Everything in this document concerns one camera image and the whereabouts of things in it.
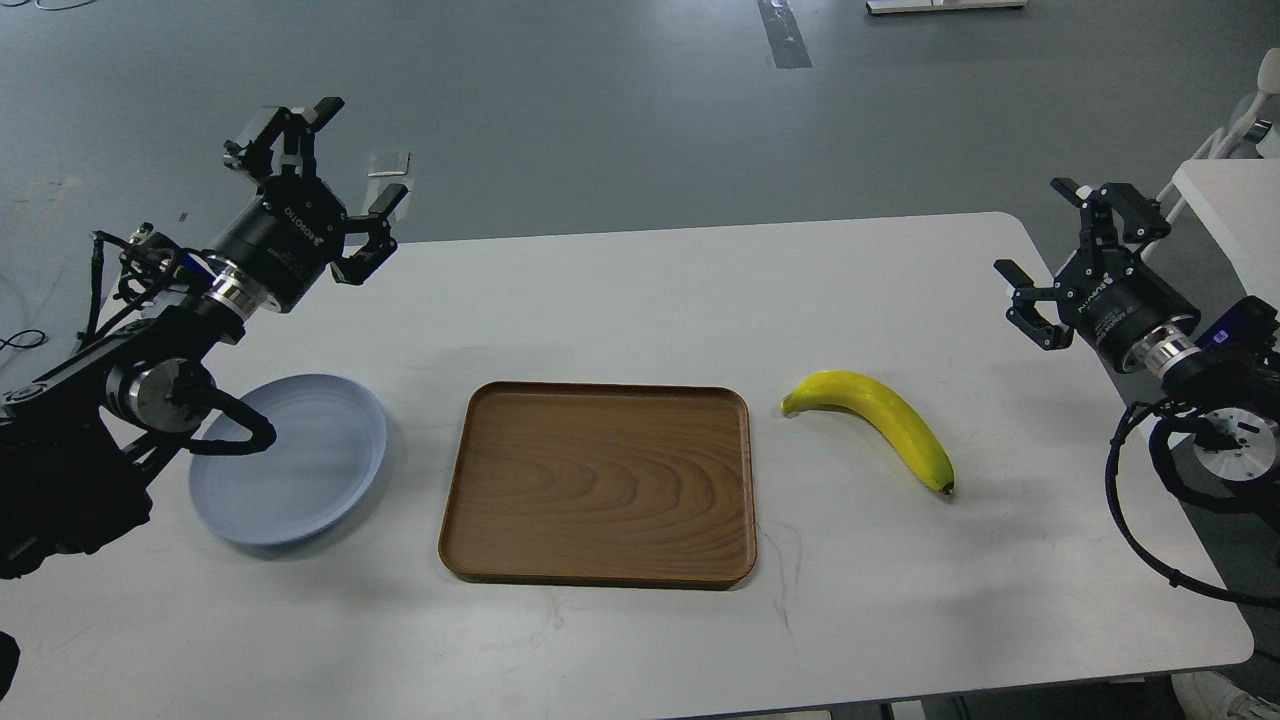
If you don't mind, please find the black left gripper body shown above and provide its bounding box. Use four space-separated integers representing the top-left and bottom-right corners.
210 176 346 314

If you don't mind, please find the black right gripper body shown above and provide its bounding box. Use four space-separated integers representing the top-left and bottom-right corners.
1065 247 1201 374

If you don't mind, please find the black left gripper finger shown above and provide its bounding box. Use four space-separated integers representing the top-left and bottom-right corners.
330 183 410 286
221 97 346 187

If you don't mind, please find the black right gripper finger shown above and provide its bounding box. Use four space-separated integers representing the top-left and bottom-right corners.
1050 177 1171 263
993 259 1079 351

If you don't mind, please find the light blue plate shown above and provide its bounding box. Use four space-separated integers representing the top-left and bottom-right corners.
188 374 388 547

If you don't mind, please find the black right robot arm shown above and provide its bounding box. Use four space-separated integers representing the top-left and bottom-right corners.
995 177 1277 524

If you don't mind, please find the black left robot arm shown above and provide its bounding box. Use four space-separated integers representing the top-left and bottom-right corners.
1 97 408 579

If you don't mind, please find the yellow banana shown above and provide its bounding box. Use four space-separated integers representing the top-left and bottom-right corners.
780 369 956 497

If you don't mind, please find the white side table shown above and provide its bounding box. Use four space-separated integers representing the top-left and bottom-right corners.
1160 47 1280 336

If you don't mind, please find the brown wooden tray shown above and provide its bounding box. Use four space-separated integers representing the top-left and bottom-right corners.
436 380 756 591

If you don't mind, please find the grey floor tape strip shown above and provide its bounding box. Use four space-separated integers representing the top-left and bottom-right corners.
755 0 813 70

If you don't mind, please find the white shoe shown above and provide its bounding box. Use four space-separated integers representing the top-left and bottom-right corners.
1171 671 1279 719

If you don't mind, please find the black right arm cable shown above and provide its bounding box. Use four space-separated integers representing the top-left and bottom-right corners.
1105 398 1280 609

